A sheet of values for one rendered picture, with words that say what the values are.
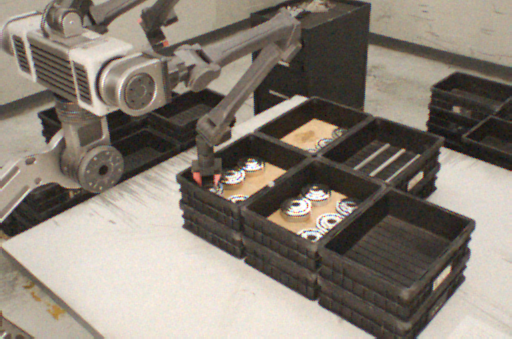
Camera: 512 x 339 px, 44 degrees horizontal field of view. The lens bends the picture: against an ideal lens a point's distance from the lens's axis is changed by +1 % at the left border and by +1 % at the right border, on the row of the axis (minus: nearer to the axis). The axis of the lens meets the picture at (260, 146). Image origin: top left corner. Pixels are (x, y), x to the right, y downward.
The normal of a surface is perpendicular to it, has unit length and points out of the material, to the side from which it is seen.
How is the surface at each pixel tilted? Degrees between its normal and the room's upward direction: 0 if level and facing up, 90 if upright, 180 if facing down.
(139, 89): 90
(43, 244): 0
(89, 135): 90
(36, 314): 0
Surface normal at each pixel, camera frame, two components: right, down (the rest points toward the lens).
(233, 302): -0.03, -0.87
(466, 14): -0.69, 0.38
